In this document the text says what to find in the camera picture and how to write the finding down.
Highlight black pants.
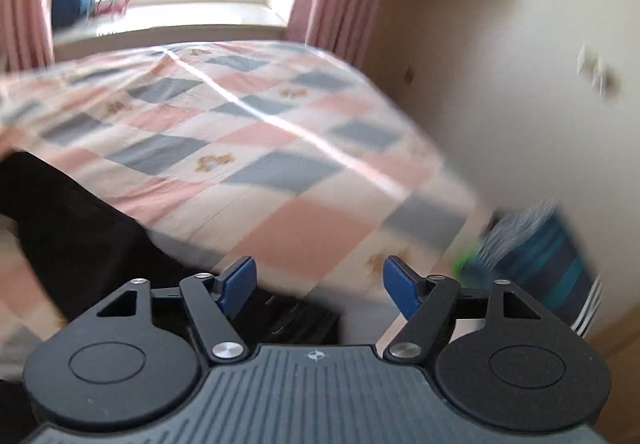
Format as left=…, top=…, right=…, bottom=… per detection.
left=1, top=152, right=342, bottom=346

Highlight green folded garment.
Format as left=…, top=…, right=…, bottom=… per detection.
left=451, top=249, right=477, bottom=282

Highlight striped blue folded garment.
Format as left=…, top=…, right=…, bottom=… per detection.
left=461, top=201, right=603, bottom=337

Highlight checkered pink grey quilt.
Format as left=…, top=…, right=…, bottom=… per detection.
left=1, top=41, right=490, bottom=344

